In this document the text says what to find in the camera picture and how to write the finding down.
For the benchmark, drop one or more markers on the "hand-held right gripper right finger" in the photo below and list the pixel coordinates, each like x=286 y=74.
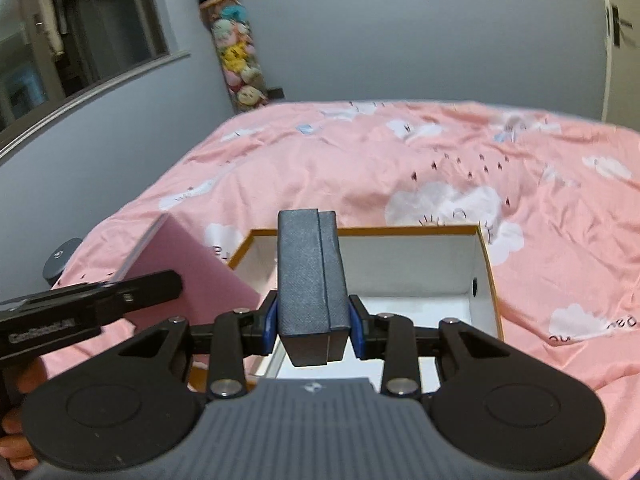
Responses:
x=356 y=330

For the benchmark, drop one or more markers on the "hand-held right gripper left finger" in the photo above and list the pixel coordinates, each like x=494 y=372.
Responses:
x=267 y=325

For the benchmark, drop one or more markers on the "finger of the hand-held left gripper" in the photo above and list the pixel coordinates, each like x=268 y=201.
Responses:
x=150 y=290

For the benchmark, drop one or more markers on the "dark grey box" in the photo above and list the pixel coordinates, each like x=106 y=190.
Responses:
x=305 y=285

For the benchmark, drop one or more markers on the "pink oblong box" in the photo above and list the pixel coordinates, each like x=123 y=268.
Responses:
x=200 y=265

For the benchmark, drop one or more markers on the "orange cardboard box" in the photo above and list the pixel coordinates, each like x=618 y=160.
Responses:
x=425 y=280

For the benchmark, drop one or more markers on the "person's left hand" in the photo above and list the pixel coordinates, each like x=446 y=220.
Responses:
x=17 y=440

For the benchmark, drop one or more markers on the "dark grey round object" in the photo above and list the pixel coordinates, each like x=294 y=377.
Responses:
x=60 y=260

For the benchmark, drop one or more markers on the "pink printed blanket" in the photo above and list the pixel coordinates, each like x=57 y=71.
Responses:
x=450 y=160

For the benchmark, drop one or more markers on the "hanging column of plush toys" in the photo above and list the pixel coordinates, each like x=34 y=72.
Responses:
x=235 y=55

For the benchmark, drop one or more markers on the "window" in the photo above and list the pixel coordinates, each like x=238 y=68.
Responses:
x=75 y=45

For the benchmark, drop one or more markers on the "cream door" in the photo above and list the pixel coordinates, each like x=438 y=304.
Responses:
x=622 y=85

